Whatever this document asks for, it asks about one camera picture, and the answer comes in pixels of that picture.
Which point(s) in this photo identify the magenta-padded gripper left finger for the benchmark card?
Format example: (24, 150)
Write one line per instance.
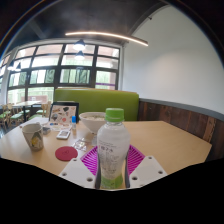
(77, 173)

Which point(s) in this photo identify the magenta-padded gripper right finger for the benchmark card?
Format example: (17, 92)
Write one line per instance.
(146, 170)

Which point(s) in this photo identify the clear green-capped drink bottle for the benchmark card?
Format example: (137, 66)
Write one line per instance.
(112, 146)

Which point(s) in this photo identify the flat round red coaster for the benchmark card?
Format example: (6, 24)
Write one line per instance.
(66, 153)

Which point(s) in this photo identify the clear plastic wrapper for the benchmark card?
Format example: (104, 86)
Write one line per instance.
(80, 144)

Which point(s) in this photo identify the small white handheld device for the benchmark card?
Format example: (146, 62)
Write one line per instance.
(63, 134)

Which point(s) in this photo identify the colourful printed paper sheet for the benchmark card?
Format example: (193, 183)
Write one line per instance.
(60, 126)

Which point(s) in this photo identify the small blue-capped bottle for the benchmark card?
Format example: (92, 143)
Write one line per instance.
(74, 123)

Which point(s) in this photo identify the white ceramic bowl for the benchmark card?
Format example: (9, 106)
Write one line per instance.
(91, 122)

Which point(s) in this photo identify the beige patterned ceramic mug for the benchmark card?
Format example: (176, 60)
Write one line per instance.
(33, 137)

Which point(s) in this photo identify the black-framed picture card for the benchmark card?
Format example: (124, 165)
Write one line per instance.
(63, 113)

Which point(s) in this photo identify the white paper sheet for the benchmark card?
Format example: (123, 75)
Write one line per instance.
(36, 121)

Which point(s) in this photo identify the wooden chairs with green seats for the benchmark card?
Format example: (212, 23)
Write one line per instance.
(15, 116)

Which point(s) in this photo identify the light wooden dining table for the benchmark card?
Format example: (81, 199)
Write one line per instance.
(26, 103)

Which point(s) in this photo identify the large black-framed window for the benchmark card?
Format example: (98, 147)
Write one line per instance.
(66, 66)

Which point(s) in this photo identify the black pendant lamps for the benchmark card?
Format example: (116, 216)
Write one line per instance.
(79, 45)

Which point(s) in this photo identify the long curved ceiling light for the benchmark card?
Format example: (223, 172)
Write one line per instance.
(106, 35)

